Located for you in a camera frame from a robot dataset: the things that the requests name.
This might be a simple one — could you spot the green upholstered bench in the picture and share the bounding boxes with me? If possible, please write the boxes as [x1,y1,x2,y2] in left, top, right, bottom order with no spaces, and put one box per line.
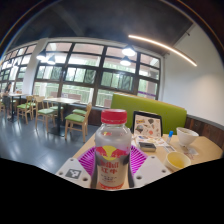
[109,93,188,136]

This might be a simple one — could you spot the yellow mug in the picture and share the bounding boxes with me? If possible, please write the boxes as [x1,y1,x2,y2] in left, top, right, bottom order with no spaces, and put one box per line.
[163,151,192,173]

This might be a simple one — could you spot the person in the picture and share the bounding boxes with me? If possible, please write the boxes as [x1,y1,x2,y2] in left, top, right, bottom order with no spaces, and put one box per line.
[1,82,14,118]

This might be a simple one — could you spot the dark-framed window wall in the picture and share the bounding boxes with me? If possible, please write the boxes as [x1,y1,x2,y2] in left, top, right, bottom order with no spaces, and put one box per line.
[0,41,162,108]

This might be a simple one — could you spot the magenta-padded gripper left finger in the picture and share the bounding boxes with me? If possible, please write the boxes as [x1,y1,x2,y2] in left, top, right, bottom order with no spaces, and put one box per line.
[54,146,98,190]

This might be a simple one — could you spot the clear red-capped drink bottle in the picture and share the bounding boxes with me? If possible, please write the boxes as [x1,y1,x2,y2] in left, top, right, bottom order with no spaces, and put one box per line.
[90,108,135,191]

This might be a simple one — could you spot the hanging pendant lamps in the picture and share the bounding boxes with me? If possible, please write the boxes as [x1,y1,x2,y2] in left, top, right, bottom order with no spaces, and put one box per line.
[35,44,138,67]

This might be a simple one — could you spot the wooden dining table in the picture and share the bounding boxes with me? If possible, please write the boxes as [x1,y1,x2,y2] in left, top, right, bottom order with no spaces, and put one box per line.
[6,92,29,123]
[42,96,81,136]

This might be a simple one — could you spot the long linear ceiling light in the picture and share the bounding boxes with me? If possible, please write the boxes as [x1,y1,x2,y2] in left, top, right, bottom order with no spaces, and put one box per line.
[128,34,198,68]

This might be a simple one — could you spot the black tablet with stickers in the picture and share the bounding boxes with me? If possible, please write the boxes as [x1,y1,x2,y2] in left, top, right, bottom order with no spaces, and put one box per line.
[131,110,164,139]

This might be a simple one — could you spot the small blue-capped bottle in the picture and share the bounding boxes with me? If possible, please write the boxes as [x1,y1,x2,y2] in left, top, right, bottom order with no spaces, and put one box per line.
[166,130,175,145]

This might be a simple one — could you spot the white bowl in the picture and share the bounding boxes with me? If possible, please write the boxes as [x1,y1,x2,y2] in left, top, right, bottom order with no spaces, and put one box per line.
[175,126,200,148]

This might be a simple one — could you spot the small dark box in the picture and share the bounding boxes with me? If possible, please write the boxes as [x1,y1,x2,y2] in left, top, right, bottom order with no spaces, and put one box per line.
[138,141,157,153]

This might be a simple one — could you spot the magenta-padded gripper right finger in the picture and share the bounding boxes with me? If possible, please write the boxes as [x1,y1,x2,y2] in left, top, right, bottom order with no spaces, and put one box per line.
[128,145,173,189]

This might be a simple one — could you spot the wooden chairs with green seats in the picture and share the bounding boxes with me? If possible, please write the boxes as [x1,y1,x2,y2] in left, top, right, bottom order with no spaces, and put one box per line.
[0,94,93,144]

